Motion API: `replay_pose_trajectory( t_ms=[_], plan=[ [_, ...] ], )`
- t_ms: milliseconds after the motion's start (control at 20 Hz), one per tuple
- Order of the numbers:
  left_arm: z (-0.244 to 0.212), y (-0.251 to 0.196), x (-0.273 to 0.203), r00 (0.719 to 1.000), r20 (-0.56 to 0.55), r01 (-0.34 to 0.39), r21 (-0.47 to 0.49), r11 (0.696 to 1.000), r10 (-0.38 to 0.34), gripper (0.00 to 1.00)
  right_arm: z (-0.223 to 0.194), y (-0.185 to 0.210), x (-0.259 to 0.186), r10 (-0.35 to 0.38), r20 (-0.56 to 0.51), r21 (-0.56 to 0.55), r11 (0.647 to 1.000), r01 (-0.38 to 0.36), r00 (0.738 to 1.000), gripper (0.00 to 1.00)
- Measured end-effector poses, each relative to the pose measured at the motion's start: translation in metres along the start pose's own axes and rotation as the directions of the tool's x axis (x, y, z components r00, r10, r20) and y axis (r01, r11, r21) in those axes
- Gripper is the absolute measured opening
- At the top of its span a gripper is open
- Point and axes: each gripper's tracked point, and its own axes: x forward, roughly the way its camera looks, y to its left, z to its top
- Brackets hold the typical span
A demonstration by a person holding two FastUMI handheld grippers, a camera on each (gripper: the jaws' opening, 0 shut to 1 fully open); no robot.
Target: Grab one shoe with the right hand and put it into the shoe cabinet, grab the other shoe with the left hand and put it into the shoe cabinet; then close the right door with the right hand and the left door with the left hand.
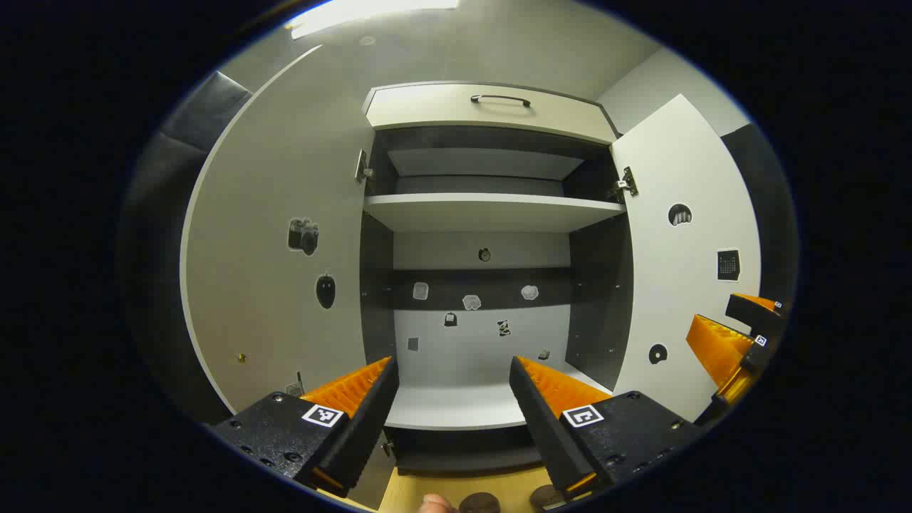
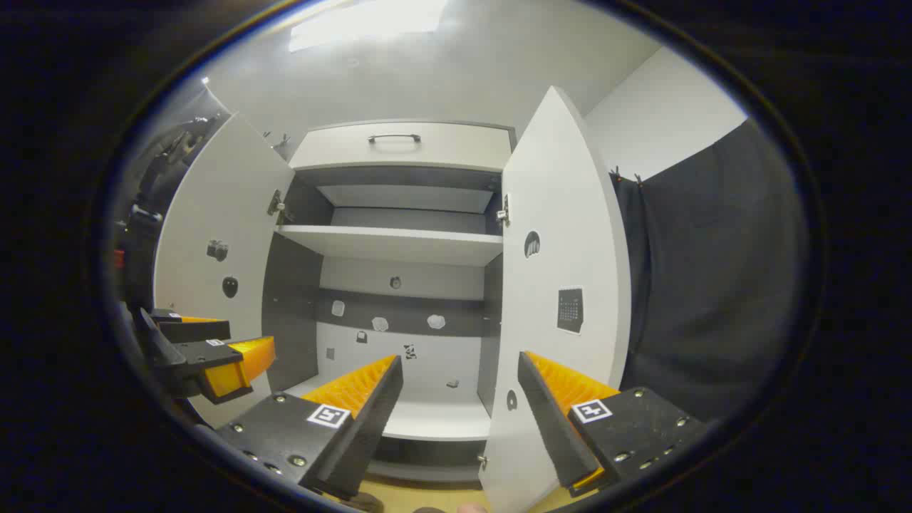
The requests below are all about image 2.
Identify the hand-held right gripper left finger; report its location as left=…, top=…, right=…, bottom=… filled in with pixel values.
left=216, top=355, right=404, bottom=499

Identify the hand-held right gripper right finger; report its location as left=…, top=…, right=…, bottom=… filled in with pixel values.
left=517, top=351, right=710, bottom=498

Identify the white shoe cabinet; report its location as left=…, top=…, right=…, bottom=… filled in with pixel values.
left=261, top=120, right=517, bottom=487

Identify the white cabinet door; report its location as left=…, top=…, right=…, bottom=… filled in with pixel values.
left=153, top=114, right=296, bottom=428
left=479, top=85, right=632, bottom=513

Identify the white cabinet shelf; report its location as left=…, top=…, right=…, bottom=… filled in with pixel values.
left=276, top=225, right=504, bottom=267

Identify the white cabinet drawer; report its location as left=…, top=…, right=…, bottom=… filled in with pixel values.
left=289, top=121, right=515, bottom=173

